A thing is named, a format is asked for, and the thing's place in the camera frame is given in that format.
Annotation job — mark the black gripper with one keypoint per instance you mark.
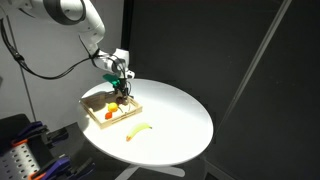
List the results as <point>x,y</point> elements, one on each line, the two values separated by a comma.
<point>121,84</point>

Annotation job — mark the dark red toy plum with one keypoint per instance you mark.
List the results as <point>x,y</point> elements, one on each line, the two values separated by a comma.
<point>119,99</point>

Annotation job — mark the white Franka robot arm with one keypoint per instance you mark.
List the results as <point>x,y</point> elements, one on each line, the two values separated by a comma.
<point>80,16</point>

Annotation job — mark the yellow toy fruit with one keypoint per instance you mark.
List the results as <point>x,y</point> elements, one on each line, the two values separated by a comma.
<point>112,106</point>

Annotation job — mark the red orange toy fruit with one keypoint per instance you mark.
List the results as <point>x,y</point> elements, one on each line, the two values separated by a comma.
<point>108,115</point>

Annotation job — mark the wooden tray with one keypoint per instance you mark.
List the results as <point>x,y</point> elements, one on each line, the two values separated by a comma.
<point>101,122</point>

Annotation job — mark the yellow toy banana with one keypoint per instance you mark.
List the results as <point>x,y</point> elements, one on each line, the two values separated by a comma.
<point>138,128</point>

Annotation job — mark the white table base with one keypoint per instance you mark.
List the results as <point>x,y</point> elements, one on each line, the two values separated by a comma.
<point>166,170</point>

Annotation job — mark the purple clamp with orange tips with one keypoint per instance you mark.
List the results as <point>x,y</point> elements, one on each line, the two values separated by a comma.
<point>31,130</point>
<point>58,166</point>

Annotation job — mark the perforated metal plate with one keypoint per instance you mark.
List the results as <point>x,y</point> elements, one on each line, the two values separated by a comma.
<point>16,161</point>

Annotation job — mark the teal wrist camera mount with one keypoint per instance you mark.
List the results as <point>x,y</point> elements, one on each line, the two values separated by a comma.
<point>111,79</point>

